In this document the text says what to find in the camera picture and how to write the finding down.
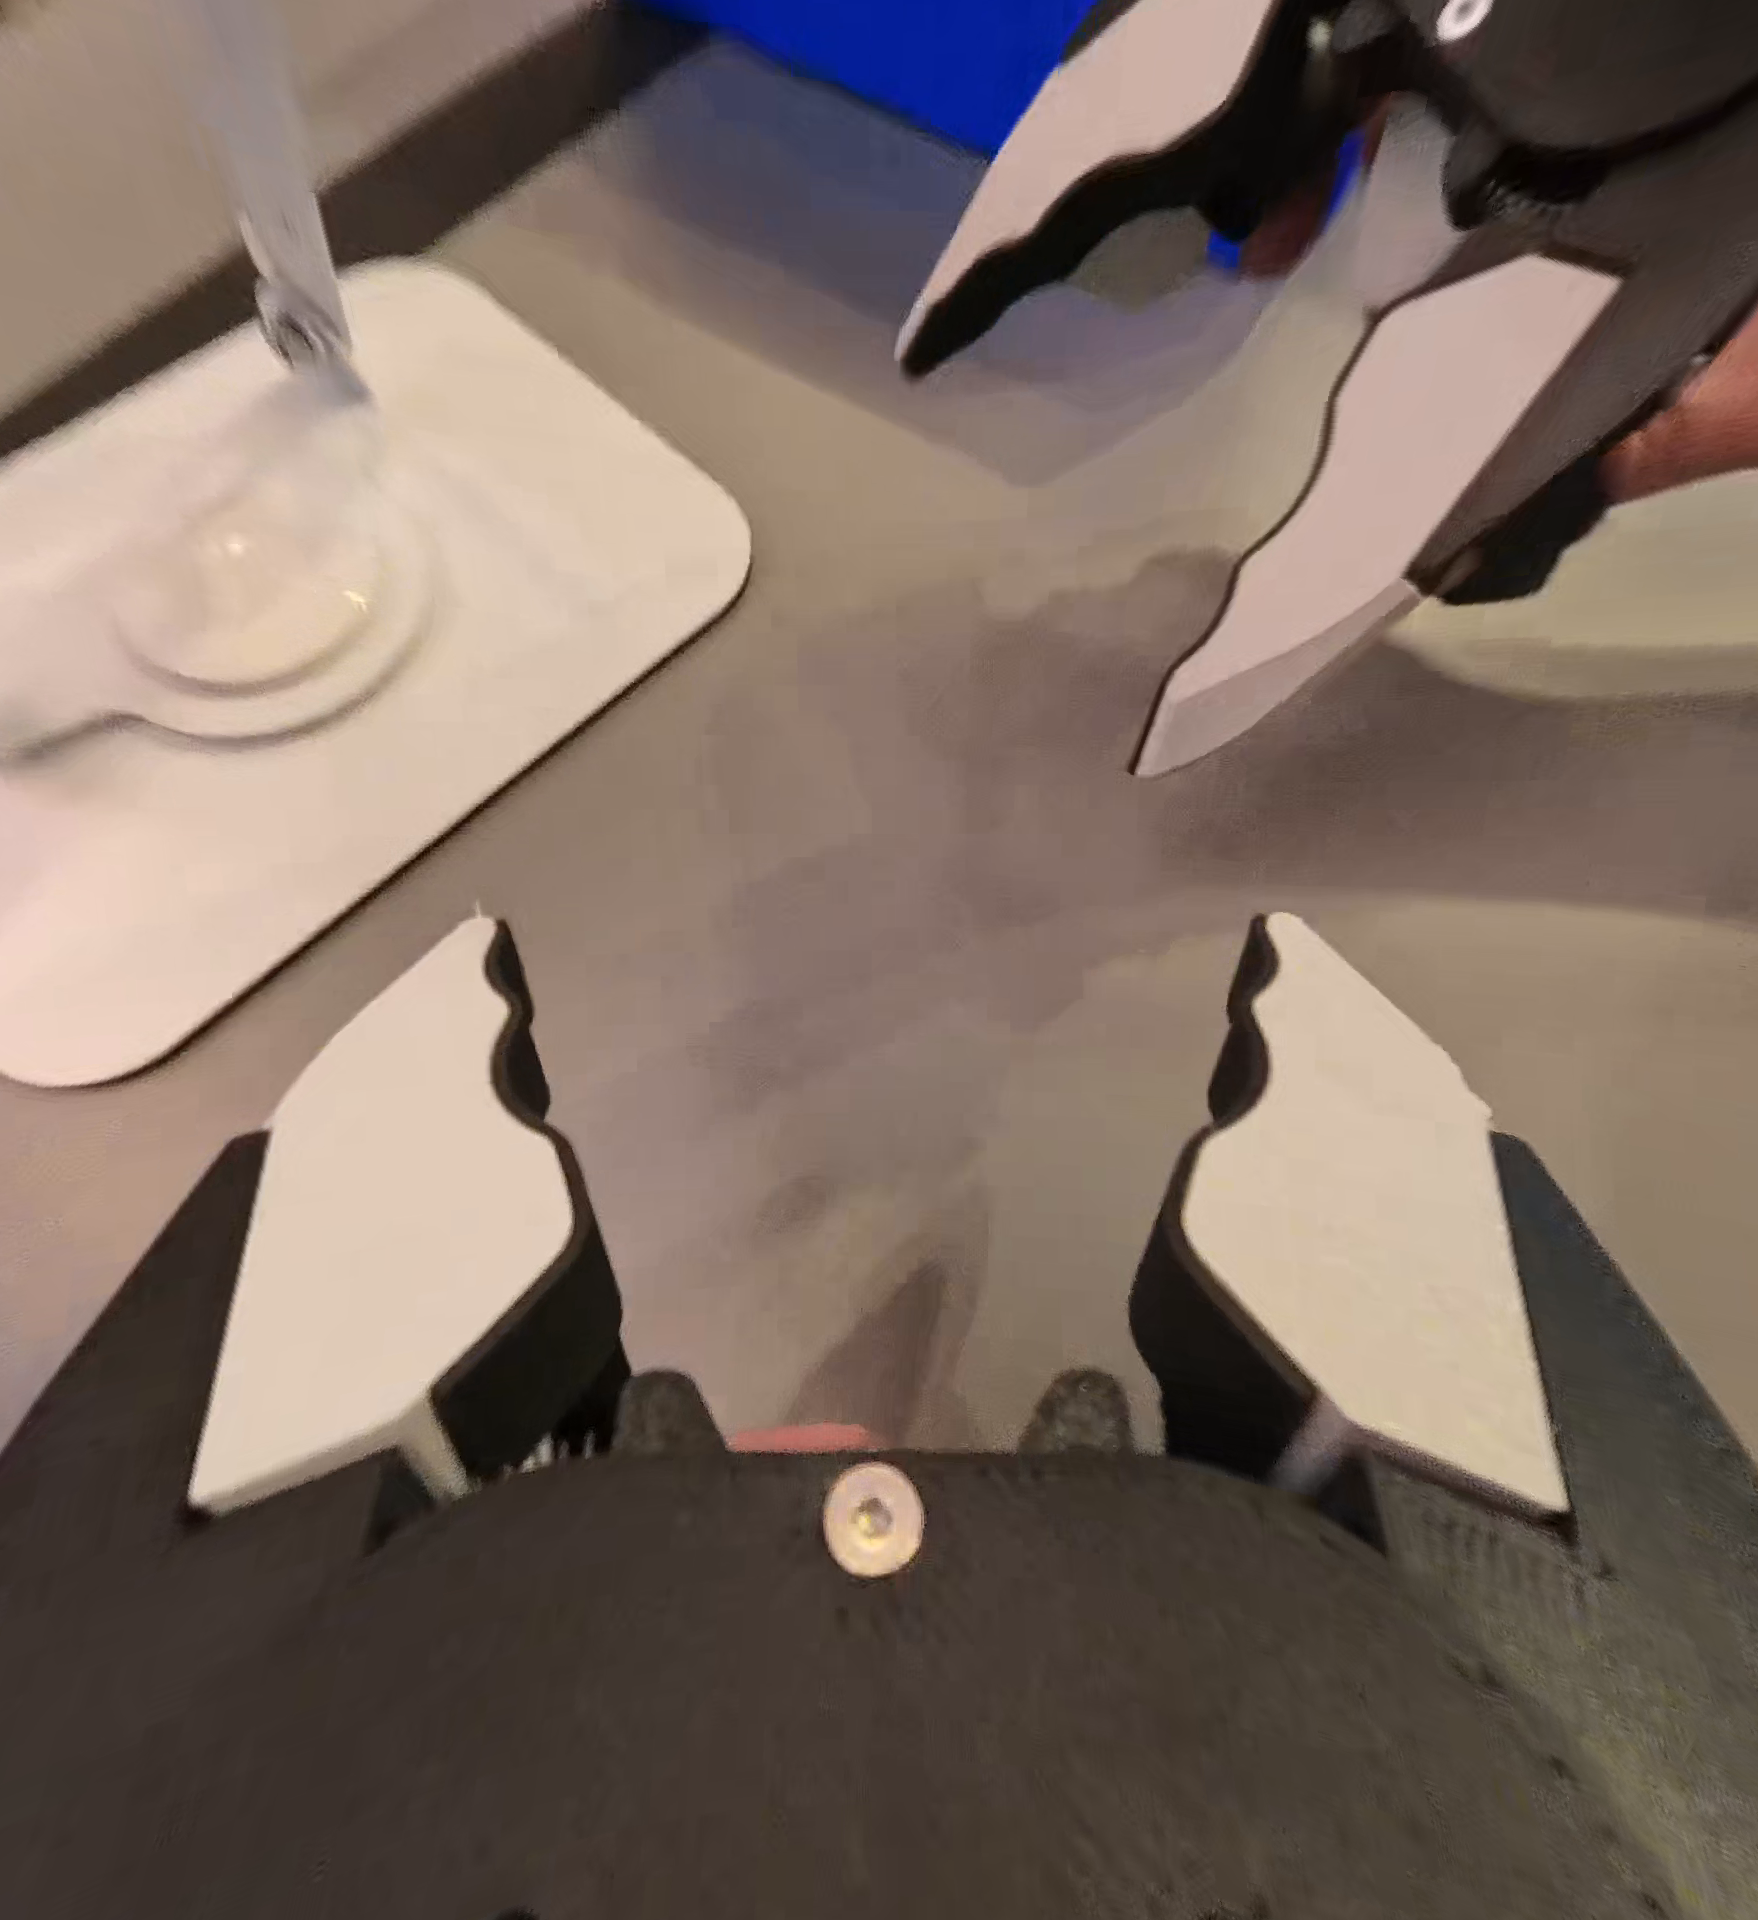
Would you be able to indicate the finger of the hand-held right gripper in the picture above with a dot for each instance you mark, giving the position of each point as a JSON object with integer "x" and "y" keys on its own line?
{"x": 1119, "y": 136}
{"x": 1420, "y": 482}

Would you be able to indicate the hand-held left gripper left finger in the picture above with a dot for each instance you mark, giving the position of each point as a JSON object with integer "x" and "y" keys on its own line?
{"x": 386, "y": 1263}

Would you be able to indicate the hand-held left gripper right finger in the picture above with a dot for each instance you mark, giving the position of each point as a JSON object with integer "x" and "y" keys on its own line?
{"x": 1392, "y": 1263}

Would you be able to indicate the white stand post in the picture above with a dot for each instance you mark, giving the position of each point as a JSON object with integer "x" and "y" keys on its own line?
{"x": 274, "y": 182}

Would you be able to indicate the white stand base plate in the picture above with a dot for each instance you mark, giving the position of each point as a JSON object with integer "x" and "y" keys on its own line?
{"x": 520, "y": 600}

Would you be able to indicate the clear round stand foot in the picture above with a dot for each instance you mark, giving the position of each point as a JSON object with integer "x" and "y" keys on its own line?
{"x": 267, "y": 587}

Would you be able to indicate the person's right hand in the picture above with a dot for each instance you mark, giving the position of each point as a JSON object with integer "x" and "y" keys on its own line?
{"x": 1736, "y": 439}

